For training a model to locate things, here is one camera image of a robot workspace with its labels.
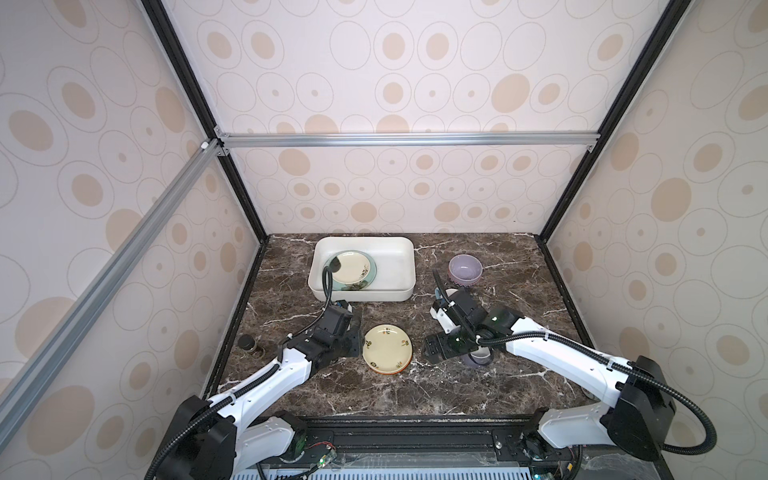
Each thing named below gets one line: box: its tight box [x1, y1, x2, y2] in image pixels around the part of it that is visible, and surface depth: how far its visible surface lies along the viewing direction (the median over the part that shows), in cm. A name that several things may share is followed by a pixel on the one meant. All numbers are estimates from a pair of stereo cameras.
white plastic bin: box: [308, 236, 416, 302], surface depth 111 cm
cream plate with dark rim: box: [330, 252, 371, 284], surface depth 111 cm
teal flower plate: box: [349, 250, 378, 291], surface depth 107 cm
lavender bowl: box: [448, 253, 485, 288], surface depth 105 cm
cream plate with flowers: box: [363, 324, 413, 375], surface depth 91 cm
